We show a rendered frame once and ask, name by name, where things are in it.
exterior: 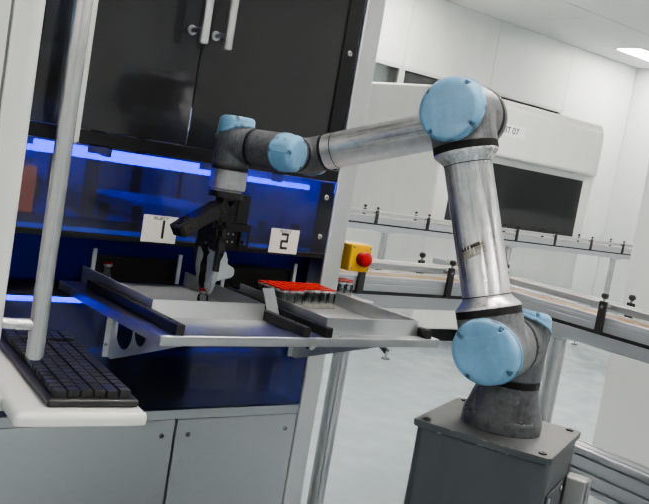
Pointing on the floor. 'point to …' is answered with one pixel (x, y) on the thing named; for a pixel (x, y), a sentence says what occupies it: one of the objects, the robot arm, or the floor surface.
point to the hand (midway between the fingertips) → (202, 286)
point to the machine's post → (371, 27)
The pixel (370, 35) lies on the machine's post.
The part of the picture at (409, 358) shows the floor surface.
